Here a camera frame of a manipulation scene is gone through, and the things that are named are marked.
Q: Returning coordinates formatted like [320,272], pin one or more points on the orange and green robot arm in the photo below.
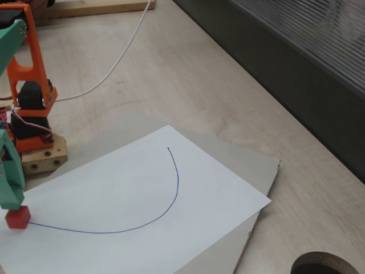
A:
[35,57]

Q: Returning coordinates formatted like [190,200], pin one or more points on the red cube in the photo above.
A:
[17,218]

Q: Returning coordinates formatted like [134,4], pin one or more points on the person's hand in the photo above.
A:
[38,5]

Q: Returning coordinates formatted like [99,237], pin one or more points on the orange circuit board holder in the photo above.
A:
[11,132]

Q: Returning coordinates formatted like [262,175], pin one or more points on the wooden base block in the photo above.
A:
[42,160]

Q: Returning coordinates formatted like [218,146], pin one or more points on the white paper sheet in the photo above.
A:
[114,199]

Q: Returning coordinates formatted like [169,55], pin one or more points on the thin wooden plank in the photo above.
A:
[99,7]

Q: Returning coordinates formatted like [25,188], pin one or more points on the grey chipboard panel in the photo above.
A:
[228,160]

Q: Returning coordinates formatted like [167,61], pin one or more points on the ribbed glass desk partition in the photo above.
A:
[313,57]

